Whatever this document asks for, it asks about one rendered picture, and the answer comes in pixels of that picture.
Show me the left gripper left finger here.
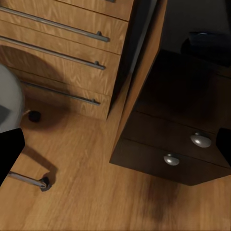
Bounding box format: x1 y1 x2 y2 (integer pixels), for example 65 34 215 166
0 128 25 186

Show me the swivel chair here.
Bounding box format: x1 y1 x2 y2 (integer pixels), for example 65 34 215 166
0 62 51 192

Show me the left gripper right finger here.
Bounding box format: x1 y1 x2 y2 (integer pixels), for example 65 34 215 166
216 127 231 166

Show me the mouse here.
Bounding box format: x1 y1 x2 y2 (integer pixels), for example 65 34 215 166
188 28 231 62

